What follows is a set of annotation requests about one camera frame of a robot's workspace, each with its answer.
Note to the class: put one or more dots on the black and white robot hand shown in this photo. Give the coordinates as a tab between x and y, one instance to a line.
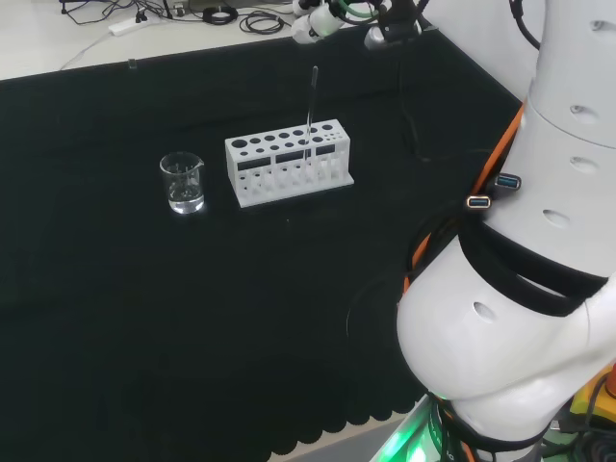
322	21

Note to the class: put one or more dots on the metal base plate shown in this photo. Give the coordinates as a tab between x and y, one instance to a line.
399	443

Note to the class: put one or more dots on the small glass beaker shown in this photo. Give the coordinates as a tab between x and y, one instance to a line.
185	202

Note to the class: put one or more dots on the clear glass rod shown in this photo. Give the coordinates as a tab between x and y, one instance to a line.
312	96

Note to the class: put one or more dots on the black usb plug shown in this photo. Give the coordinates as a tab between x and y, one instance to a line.
479	202
508	183

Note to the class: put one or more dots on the yellow stop button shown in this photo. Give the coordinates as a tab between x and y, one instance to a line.
589	390

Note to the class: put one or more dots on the white test tube rack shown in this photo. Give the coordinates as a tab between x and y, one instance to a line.
289	185

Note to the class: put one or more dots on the white power strip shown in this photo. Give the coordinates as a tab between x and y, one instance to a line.
126	26

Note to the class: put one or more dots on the black bench cloth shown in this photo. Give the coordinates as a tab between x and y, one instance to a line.
144	289

